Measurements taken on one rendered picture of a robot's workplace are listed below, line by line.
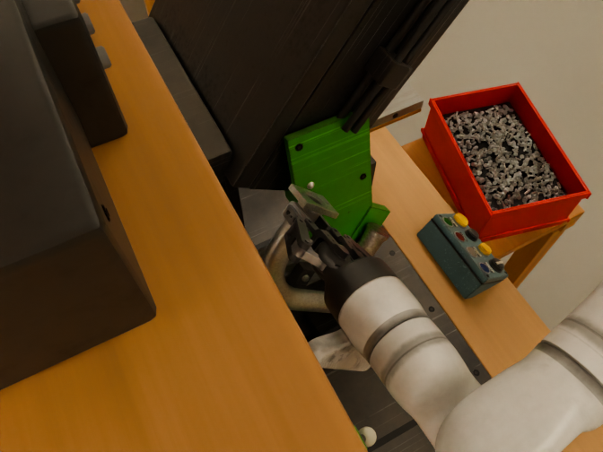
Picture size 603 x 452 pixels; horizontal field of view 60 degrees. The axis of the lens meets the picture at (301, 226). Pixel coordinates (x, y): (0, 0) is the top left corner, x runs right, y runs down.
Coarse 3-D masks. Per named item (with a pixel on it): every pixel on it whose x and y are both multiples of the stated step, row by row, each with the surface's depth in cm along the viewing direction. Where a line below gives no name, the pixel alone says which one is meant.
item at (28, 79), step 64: (0, 0) 20; (0, 64) 18; (0, 128) 16; (64, 128) 17; (0, 192) 15; (64, 192) 15; (0, 256) 14; (64, 256) 15; (128, 256) 18; (0, 320) 16; (64, 320) 17; (128, 320) 19; (0, 384) 18
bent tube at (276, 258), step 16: (304, 192) 60; (304, 208) 60; (320, 208) 59; (288, 224) 61; (272, 240) 63; (272, 256) 62; (272, 272) 63; (288, 288) 67; (288, 304) 68; (304, 304) 70; (320, 304) 72
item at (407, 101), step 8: (408, 88) 87; (400, 96) 86; (408, 96) 86; (416, 96) 86; (392, 104) 85; (400, 104) 85; (408, 104) 85; (416, 104) 86; (384, 112) 84; (392, 112) 84; (400, 112) 85; (408, 112) 86; (416, 112) 88; (376, 120) 84; (384, 120) 85; (392, 120) 86; (376, 128) 86
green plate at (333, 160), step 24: (336, 120) 64; (288, 144) 63; (312, 144) 65; (336, 144) 67; (360, 144) 68; (312, 168) 67; (336, 168) 69; (360, 168) 71; (288, 192) 77; (336, 192) 72; (360, 192) 74; (360, 216) 77
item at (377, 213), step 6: (372, 204) 78; (378, 204) 79; (372, 210) 77; (378, 210) 78; (384, 210) 79; (366, 216) 78; (372, 216) 78; (378, 216) 79; (384, 216) 80; (360, 222) 78; (366, 222) 78; (378, 222) 80; (360, 228) 79; (354, 234) 79; (360, 234) 79; (354, 240) 80
